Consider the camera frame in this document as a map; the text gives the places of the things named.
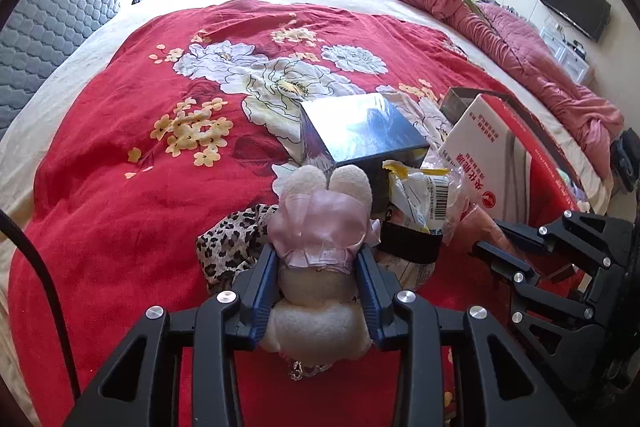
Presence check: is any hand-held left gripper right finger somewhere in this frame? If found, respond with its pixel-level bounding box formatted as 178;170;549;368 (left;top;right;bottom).
352;247;581;427

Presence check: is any pink towel packet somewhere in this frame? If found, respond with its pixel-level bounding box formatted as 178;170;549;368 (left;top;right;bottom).
450;202;506;268

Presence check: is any grey quilted headboard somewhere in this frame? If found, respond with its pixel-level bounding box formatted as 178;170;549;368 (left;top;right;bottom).
0;0;158;138

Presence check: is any white drawer unit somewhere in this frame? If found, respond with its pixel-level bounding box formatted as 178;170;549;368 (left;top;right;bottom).
540;19;596;82

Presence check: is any red tissue pack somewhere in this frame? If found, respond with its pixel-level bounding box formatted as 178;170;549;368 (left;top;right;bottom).
442;93;586;253

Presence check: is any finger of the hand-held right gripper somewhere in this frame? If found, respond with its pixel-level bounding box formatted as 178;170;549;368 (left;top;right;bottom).
492;209;628;270
472;243;601;348

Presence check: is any pink quilt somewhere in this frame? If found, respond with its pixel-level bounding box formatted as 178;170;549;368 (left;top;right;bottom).
386;0;626;182

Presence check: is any leopard print scrunchie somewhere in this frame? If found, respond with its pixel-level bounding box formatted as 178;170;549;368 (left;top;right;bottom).
195;203;281;295

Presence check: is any black television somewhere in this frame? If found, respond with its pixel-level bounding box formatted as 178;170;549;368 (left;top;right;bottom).
534;0;612;42

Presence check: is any yellow snack packet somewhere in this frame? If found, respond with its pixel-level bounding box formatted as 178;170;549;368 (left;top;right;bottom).
381;159;451;235

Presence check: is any shallow grey box pink inside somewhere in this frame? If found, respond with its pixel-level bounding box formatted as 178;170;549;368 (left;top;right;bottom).
439;86;608;215

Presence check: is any green white tissue packet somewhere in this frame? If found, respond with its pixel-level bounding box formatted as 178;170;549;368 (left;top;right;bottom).
557;167;581;192

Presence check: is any red floral blanket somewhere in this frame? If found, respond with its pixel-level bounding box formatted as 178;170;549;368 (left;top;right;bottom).
7;0;601;427

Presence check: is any shiny black box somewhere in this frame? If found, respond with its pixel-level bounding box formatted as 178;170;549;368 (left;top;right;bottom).
299;93;431;172

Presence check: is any plush rabbit pink dress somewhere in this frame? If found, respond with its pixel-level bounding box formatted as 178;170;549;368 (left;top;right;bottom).
257;164;383;383

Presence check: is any clear plastic bag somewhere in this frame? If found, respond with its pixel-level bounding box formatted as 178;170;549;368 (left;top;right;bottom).
375;252;436;293

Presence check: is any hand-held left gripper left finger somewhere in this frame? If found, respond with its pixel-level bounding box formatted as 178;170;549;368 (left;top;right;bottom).
62;244;281;427

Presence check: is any black cable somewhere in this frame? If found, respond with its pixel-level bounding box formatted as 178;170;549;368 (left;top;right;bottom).
0;209;81;400

